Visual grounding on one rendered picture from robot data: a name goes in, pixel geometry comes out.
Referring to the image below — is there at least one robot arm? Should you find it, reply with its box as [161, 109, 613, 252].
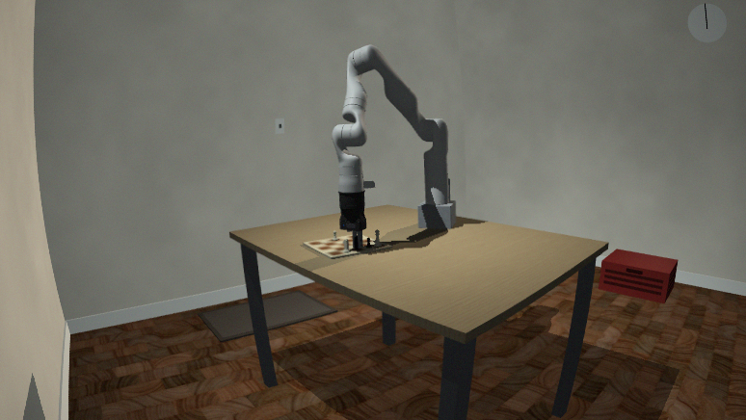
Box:
[332, 45, 450, 205]

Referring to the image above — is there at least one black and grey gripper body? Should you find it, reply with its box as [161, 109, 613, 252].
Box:
[338, 174, 375, 231]

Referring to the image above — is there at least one brown and cream chessboard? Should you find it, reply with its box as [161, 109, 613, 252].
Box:
[303, 235, 392, 259]

